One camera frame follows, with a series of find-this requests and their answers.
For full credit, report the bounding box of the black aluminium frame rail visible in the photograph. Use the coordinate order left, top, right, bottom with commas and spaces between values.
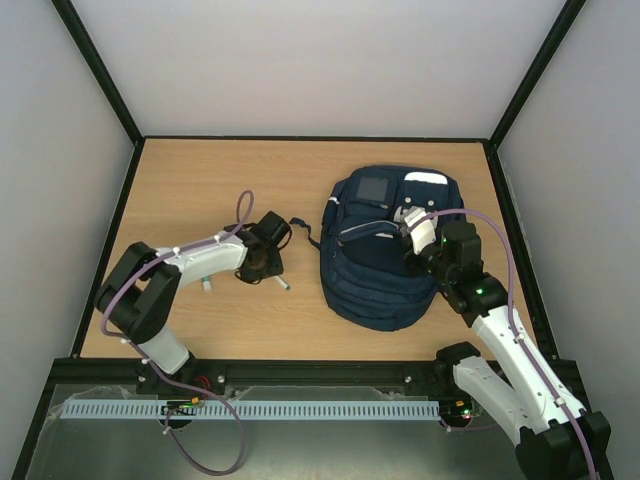
49, 357, 581, 396

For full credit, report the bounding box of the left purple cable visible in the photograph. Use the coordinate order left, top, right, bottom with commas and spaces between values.
100, 189, 247, 474

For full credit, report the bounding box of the grey slotted cable duct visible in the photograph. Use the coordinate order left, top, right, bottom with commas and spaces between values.
60, 399, 441, 421

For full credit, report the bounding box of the green capped white pen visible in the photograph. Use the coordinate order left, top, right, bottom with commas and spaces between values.
275, 276, 291, 291

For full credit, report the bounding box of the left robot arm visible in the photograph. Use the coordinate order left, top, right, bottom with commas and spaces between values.
94, 211, 291, 391

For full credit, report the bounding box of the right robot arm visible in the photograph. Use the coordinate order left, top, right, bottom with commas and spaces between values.
402, 219, 611, 479

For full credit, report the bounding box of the navy blue backpack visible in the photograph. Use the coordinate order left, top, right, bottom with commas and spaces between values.
313, 165, 464, 332

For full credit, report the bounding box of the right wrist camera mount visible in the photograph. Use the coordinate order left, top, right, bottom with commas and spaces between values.
394, 206, 438, 255

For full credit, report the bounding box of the green whiteboard marker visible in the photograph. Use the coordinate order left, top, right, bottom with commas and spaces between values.
202, 276, 212, 292

